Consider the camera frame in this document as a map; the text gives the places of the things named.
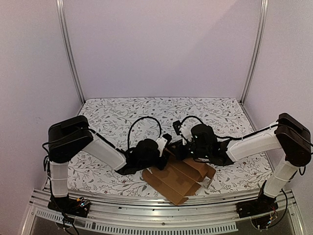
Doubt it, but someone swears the brown cardboard box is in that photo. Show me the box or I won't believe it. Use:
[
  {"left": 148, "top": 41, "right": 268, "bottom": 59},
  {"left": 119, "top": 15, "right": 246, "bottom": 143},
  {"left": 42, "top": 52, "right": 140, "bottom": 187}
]
[{"left": 142, "top": 150, "right": 216, "bottom": 205}]

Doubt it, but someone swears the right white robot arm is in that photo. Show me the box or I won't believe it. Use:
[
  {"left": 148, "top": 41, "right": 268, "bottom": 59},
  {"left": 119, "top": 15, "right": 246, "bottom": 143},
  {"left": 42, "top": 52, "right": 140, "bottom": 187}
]
[{"left": 168, "top": 113, "right": 313, "bottom": 213}]

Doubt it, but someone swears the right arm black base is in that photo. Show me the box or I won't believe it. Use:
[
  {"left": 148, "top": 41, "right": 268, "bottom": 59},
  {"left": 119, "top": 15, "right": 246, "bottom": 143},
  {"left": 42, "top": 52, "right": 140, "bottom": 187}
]
[{"left": 236, "top": 181, "right": 278, "bottom": 218}]

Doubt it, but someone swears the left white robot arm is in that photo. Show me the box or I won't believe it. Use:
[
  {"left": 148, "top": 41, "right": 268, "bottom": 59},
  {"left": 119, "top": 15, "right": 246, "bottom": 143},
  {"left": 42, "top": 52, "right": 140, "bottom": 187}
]
[{"left": 42, "top": 116, "right": 172, "bottom": 212}]

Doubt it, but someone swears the floral patterned table mat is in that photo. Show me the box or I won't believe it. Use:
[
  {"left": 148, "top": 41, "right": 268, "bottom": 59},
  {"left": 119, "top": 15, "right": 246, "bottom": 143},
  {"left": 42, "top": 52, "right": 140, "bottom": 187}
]
[{"left": 67, "top": 97, "right": 272, "bottom": 197}]

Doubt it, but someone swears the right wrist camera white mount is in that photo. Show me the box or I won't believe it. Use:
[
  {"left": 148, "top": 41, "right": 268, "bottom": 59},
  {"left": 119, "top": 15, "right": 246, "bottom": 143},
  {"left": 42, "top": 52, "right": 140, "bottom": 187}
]
[{"left": 173, "top": 120, "right": 192, "bottom": 145}]

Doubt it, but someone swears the left black braided cable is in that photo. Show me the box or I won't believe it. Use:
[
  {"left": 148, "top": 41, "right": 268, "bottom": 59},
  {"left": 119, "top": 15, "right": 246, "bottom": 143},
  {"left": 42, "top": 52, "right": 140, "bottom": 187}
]
[{"left": 127, "top": 116, "right": 162, "bottom": 155}]

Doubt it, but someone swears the aluminium front rail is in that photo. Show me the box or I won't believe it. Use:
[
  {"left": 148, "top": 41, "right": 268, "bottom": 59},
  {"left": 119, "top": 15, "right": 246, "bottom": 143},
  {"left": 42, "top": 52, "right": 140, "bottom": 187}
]
[{"left": 21, "top": 189, "right": 306, "bottom": 235}]

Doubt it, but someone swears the right aluminium frame post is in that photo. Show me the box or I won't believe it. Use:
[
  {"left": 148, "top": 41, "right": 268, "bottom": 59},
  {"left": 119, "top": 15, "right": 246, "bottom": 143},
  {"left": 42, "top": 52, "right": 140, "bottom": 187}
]
[{"left": 240, "top": 0, "right": 269, "bottom": 106}]

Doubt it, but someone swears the aluminium frame post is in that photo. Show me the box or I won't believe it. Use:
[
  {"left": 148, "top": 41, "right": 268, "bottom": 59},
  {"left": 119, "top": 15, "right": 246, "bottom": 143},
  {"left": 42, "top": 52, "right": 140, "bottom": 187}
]
[
  {"left": 56, "top": 0, "right": 86, "bottom": 105},
  {"left": 240, "top": 0, "right": 269, "bottom": 106}
]

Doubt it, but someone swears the left aluminium frame post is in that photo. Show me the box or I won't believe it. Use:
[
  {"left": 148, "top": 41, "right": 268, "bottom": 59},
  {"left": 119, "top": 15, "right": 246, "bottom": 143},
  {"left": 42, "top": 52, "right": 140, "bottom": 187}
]
[{"left": 56, "top": 0, "right": 86, "bottom": 105}]

